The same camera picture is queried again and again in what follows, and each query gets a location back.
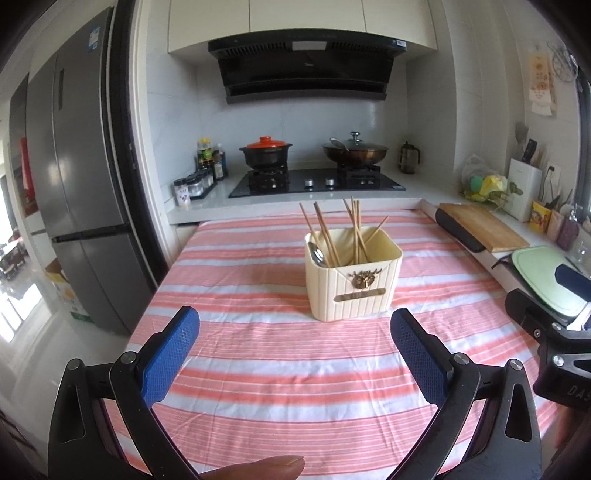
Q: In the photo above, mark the window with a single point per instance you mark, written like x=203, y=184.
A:
x=587, y=184

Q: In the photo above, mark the yellow packet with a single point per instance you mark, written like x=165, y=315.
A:
x=540, y=217

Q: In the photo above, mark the dark sauce bottle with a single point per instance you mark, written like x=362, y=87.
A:
x=219, y=166

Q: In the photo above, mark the black range hood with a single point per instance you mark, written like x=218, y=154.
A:
x=304, y=69

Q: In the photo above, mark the metal spoon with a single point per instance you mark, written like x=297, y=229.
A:
x=317, y=254

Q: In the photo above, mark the white knife block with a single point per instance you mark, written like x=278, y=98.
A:
x=524, y=191

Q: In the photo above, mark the plastic bag of vegetables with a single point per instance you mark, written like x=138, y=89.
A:
x=485, y=184

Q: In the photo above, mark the light green tray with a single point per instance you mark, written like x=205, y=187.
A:
x=535, y=272

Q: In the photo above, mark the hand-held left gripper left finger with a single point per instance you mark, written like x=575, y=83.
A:
x=171, y=355

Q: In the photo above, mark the grey refrigerator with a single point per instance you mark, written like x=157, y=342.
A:
x=74, y=184

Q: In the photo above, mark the metal ladle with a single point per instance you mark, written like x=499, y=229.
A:
x=337, y=144

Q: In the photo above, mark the wok with glass lid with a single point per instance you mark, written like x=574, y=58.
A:
x=358, y=154

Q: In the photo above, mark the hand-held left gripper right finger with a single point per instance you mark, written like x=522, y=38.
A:
x=418, y=360

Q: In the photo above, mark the hanging wall calendar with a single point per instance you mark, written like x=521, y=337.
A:
x=541, y=78

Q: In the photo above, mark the purple cup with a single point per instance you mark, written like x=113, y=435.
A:
x=568, y=234

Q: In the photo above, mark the white labelled spice jar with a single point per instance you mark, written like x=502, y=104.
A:
x=182, y=194

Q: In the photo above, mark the bundle of brown chopsticks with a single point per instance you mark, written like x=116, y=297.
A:
x=354, y=226

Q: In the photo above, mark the printed cardboard box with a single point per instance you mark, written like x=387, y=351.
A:
x=69, y=295

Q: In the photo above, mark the cream ribbed utensil holder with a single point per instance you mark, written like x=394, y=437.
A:
x=323, y=295

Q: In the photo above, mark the rack of spice jars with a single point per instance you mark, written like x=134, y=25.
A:
x=202, y=182

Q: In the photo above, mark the person's left hand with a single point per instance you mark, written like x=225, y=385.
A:
x=263, y=468

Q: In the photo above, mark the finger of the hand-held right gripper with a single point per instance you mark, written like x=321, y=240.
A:
x=572, y=277
x=531, y=314

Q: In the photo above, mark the white wall socket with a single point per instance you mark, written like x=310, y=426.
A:
x=552, y=174

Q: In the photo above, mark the wooden cutting board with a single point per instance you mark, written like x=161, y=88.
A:
x=489, y=224

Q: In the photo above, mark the white wall cabinet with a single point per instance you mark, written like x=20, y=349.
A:
x=300, y=18

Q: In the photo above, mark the black glass gas stove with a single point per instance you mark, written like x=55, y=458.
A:
x=314, y=184

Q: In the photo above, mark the pink striped tablecloth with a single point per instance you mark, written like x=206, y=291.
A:
x=277, y=392

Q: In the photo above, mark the grey spatula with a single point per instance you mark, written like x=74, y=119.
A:
x=521, y=136

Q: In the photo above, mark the black pot with orange lid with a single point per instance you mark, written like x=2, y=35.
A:
x=264, y=154

